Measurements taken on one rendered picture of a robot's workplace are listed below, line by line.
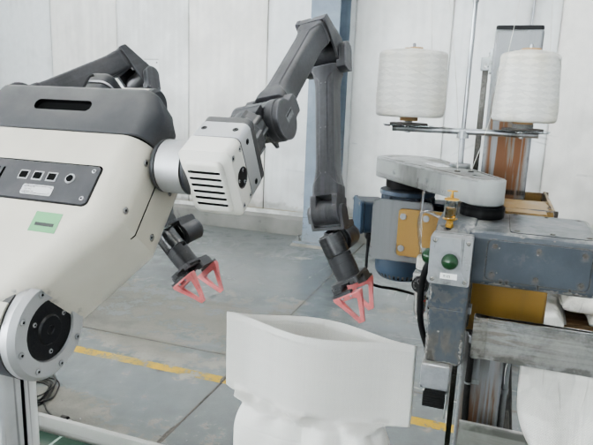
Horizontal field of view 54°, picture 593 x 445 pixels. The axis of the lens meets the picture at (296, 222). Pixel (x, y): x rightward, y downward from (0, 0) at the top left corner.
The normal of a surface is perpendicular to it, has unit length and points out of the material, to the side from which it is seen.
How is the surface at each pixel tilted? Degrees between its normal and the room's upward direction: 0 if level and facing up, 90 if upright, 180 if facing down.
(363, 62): 90
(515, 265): 90
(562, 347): 90
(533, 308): 90
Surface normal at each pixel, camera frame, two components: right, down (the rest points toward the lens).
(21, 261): -0.23, -0.49
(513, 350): -0.33, 0.18
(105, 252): 0.65, 0.57
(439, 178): -0.94, 0.04
